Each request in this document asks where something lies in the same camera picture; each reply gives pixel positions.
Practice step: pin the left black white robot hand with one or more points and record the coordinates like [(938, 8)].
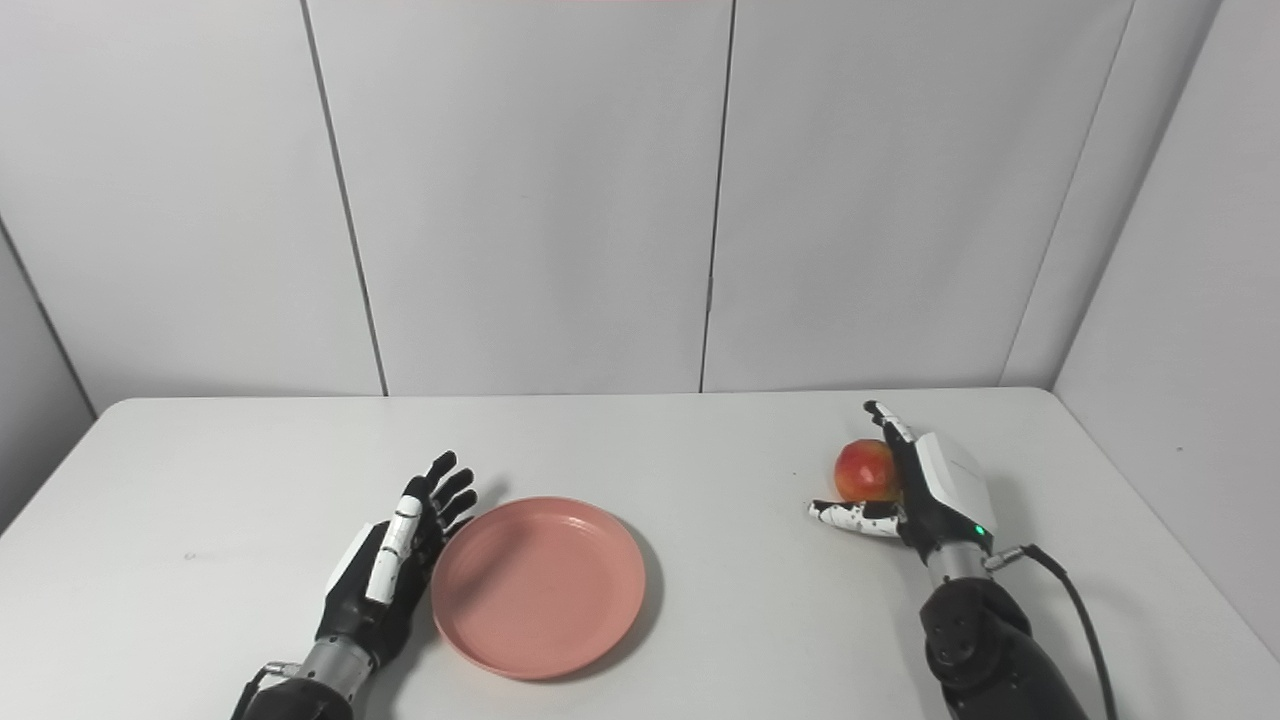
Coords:
[(375, 590)]

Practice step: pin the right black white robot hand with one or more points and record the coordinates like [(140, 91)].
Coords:
[(935, 490)]

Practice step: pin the red yellow pomegranate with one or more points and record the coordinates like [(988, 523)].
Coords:
[(865, 470)]

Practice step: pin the pink round plate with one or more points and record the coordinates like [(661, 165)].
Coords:
[(538, 588)]

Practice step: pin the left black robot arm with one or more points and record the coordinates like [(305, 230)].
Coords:
[(315, 690)]

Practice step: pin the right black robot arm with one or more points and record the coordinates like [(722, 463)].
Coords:
[(985, 640)]

